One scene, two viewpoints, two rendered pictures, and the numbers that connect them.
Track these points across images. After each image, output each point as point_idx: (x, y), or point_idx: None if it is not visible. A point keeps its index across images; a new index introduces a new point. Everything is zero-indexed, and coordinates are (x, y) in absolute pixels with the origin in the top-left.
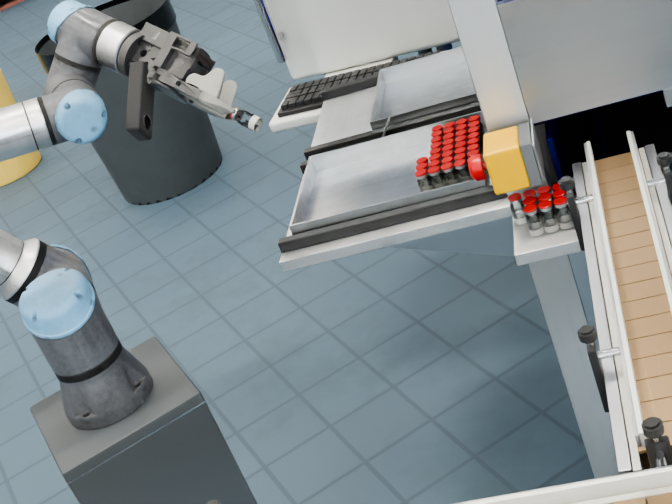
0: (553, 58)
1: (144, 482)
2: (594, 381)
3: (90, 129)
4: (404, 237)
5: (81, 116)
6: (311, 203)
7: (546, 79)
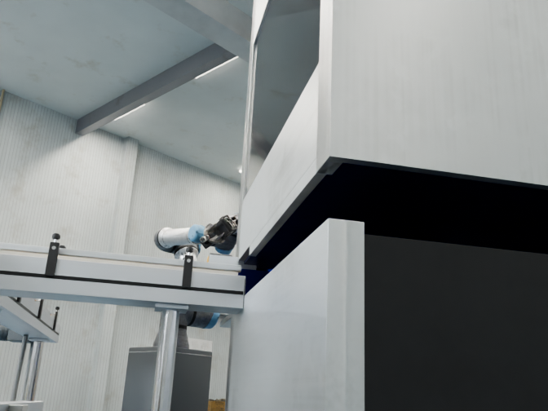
0: (243, 227)
1: (139, 370)
2: None
3: (192, 236)
4: (227, 317)
5: (192, 230)
6: None
7: (241, 237)
